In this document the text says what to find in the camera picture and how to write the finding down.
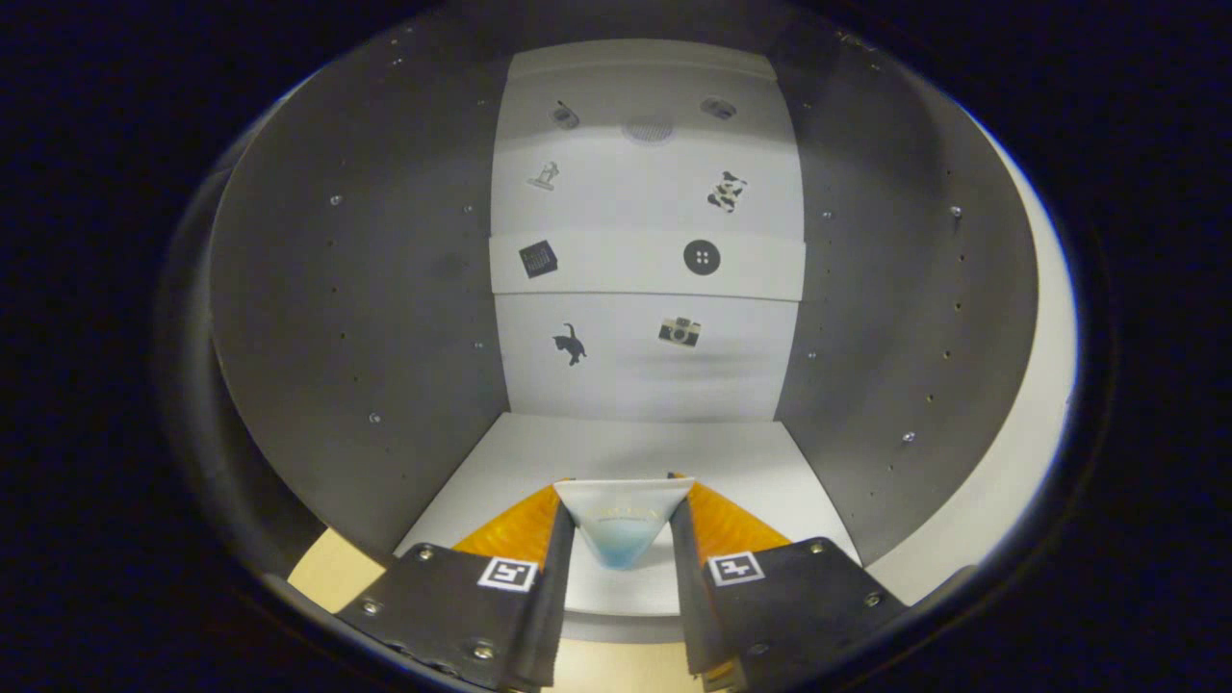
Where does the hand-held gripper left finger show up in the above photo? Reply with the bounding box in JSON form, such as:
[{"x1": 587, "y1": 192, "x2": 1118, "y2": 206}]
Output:
[{"x1": 332, "y1": 478, "x2": 578, "y2": 693}]

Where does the white and blue tube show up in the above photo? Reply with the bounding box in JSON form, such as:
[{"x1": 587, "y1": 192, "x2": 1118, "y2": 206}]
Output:
[{"x1": 553, "y1": 476, "x2": 696, "y2": 571}]

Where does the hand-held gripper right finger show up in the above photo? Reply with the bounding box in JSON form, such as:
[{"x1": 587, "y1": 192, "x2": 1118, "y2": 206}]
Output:
[{"x1": 666, "y1": 472, "x2": 911, "y2": 693}]

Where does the white cabinet door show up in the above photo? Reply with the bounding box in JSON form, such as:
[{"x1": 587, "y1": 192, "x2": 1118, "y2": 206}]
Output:
[{"x1": 866, "y1": 120, "x2": 1079, "y2": 607}]

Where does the grey cabinet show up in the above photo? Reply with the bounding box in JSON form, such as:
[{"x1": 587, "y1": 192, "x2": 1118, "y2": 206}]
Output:
[{"x1": 207, "y1": 38, "x2": 1040, "y2": 646}]

